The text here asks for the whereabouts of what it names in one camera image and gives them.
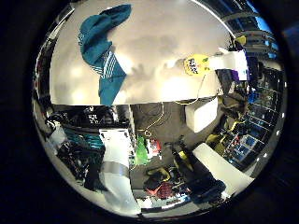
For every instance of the large white box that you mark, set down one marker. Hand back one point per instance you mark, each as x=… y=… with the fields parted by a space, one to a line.
x=219 y=169

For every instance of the green bag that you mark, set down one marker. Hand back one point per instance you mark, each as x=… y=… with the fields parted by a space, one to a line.
x=141 y=151

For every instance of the red white package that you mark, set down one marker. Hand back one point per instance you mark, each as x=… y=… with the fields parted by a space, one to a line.
x=154 y=145

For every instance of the small white box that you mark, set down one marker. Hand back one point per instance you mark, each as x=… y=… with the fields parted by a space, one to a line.
x=201 y=114

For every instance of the teal cloth with white stripes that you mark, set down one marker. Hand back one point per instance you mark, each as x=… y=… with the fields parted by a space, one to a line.
x=96 y=43

